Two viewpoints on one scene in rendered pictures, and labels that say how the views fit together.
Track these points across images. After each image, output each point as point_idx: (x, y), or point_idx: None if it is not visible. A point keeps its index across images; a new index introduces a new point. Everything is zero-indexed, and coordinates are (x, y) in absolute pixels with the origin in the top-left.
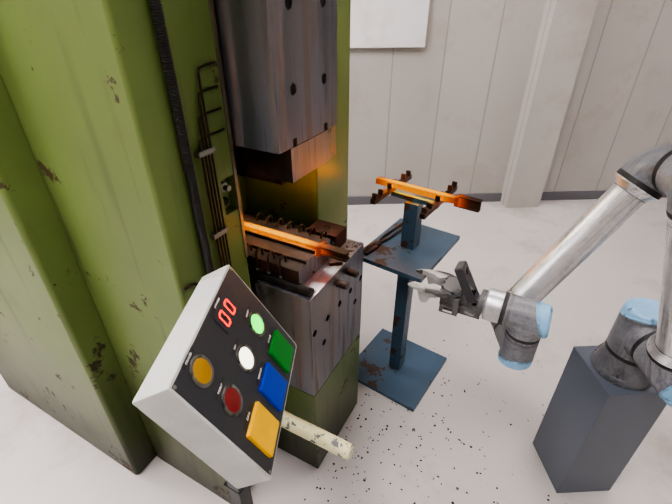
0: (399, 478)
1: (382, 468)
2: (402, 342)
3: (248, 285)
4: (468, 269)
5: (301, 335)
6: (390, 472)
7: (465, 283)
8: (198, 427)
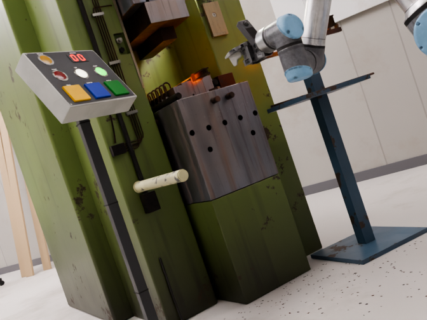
0: (317, 298)
1: (305, 296)
2: (353, 203)
3: (149, 110)
4: (245, 21)
5: (185, 138)
6: (311, 297)
7: (244, 30)
8: (36, 75)
